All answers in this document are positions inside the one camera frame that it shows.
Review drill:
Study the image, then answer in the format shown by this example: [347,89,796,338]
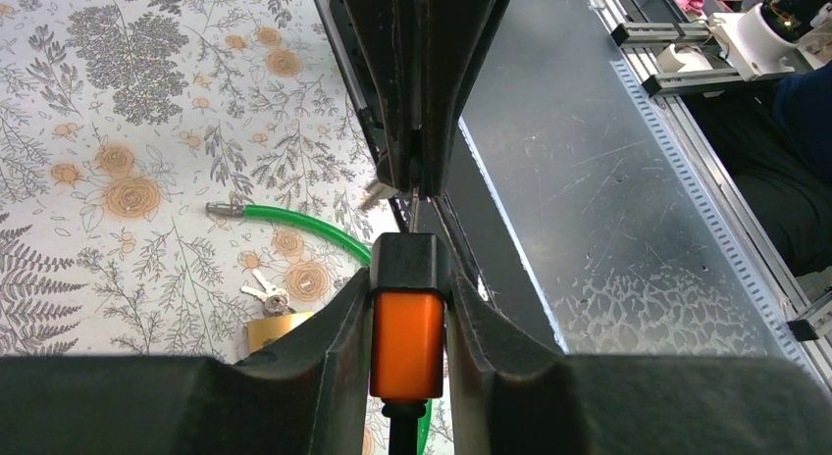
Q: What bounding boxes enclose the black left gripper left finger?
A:
[1,270,371,454]

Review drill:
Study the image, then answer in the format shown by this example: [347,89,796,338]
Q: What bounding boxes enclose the slotted metal cable rail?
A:
[556,0,831,385]

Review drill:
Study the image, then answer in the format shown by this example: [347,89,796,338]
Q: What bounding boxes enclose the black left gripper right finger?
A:
[447,274,831,454]

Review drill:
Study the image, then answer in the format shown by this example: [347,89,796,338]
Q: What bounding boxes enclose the orange black padlock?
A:
[370,232,451,454]

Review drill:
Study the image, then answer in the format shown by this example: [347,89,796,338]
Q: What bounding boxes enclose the brass padlock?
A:
[246,312,314,353]

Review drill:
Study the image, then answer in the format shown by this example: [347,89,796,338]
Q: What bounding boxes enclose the green cable lock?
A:
[205,201,434,455]

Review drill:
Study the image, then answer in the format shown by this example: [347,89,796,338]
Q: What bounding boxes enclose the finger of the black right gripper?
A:
[343,0,415,191]
[416,0,509,197]

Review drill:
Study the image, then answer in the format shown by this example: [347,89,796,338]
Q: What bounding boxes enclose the person in blue shirt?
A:
[684,64,831,277]

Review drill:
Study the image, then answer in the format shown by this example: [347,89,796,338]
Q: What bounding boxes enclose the silver keys bunch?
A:
[239,269,295,316]

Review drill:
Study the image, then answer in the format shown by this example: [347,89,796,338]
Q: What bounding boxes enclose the black head keys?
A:
[359,179,420,233]

